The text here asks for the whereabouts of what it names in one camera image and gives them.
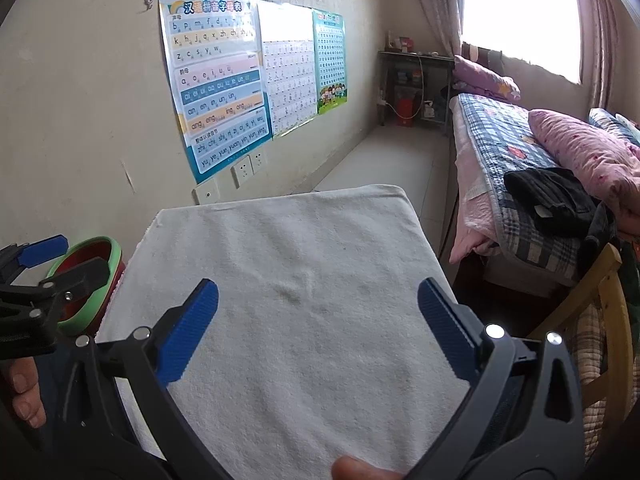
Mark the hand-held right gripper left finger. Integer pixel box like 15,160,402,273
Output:
55,277,221,480

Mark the person's right hand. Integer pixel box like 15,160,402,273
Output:
331,455,406,480

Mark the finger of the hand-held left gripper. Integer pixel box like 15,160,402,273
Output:
0,234,70,286
0,256,111,333

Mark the bed with plaid sheet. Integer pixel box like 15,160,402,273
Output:
447,92,640,301

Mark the wooden chair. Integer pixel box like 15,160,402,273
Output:
527,242,636,436

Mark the bright window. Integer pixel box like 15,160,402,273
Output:
462,0,586,86

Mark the blue plaid pillow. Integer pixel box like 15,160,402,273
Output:
589,107,640,148

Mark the dark jacket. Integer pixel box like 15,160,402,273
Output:
582,202,640,286

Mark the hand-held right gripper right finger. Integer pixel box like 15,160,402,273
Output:
405,276,586,480

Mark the white single-hole wall outlet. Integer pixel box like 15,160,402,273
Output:
192,180,220,206

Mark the dark metal shelf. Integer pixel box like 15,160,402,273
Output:
377,50,456,136

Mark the person's left hand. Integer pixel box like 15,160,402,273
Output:
0,358,47,429

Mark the red bin with green rim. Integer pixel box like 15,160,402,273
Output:
46,236,124,336

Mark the plaid chair cushion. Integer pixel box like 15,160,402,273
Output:
570,305,640,441

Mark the light patterned curtain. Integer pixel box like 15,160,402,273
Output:
407,0,466,58
580,0,633,113

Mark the small red bin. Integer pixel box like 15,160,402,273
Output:
395,99,417,127

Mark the black clothing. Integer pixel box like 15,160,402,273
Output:
504,167,598,238

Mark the purple pillow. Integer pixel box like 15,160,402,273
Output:
452,55,521,103

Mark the pink floral quilt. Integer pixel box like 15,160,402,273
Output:
527,108,640,233

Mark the white chart wall poster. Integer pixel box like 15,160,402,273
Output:
257,0,321,138

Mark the green chart wall poster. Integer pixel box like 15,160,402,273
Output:
312,8,349,115

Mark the blue letter wall poster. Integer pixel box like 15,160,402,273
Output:
159,0,273,185

